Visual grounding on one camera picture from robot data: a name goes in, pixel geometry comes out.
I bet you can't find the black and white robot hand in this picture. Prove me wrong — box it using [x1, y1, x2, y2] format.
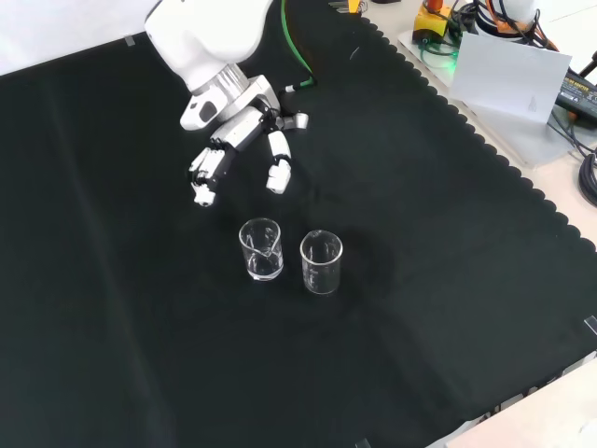
[187, 75, 310, 207]

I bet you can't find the clear glass beaker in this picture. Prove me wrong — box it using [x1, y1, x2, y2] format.
[238, 217, 285, 282]
[299, 230, 345, 296]

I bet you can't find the black cloth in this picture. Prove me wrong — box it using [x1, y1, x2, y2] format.
[0, 0, 597, 448]

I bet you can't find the yellow stop button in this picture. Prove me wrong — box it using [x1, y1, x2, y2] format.
[412, 0, 451, 46]

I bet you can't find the pale white board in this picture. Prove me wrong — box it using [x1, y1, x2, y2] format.
[448, 31, 574, 125]

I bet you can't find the black power adapter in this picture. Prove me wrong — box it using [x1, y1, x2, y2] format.
[554, 67, 597, 119]

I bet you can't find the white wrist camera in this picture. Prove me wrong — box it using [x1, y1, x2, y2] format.
[179, 94, 221, 133]

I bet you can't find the green cable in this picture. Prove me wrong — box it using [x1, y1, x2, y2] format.
[418, 37, 462, 72]
[279, 0, 319, 92]

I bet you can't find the orange cable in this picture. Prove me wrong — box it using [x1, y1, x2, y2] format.
[484, 0, 560, 51]

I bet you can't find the thin black cable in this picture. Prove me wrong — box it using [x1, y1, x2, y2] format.
[546, 105, 597, 161]

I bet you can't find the thick black cable bundle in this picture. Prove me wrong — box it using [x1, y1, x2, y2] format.
[576, 149, 597, 207]

